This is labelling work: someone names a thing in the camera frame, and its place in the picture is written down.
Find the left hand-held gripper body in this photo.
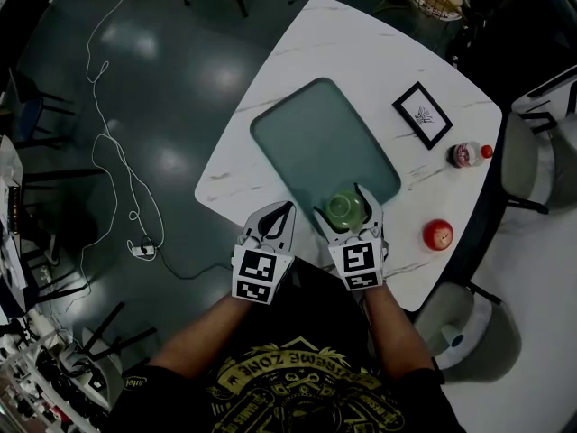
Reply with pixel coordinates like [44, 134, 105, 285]
[231, 233, 296, 307]

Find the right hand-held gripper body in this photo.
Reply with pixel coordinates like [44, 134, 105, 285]
[327, 224, 390, 292]

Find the green glass cup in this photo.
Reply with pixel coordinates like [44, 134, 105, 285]
[325, 189, 367, 233]

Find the grey-green tray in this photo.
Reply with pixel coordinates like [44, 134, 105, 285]
[250, 77, 403, 218]

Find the person's left forearm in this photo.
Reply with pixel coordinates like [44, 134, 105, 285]
[151, 293, 253, 381]

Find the person's right forearm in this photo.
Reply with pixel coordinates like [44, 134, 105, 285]
[360, 284, 434, 381]

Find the white cup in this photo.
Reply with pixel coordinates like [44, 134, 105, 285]
[440, 324, 466, 350]

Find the red apple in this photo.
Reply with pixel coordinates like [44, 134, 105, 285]
[422, 218, 454, 253]

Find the grey chair with black legs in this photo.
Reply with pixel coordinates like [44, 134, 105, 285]
[499, 101, 577, 217]
[413, 281, 525, 383]

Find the cola bottle with red cap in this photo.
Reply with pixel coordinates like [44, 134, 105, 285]
[446, 141, 494, 170]

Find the black T-shirt with gold print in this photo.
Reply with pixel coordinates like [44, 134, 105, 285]
[107, 259, 468, 433]

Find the white power strip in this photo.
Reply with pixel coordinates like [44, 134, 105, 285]
[127, 240, 157, 259]

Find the black metal stand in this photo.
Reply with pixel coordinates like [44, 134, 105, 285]
[80, 301, 159, 363]

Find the white marble table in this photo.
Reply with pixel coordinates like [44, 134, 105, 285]
[194, 0, 504, 314]

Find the cluttered white workbench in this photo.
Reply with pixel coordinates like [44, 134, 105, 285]
[0, 313, 123, 433]

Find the white desk with books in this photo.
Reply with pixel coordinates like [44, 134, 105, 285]
[0, 135, 26, 319]

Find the black picture frame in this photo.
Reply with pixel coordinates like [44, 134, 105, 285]
[391, 81, 454, 152]

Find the white floor cable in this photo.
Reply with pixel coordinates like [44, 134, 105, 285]
[84, 0, 166, 261]

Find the blue chair with black frame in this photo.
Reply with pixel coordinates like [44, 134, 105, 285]
[8, 68, 78, 151]

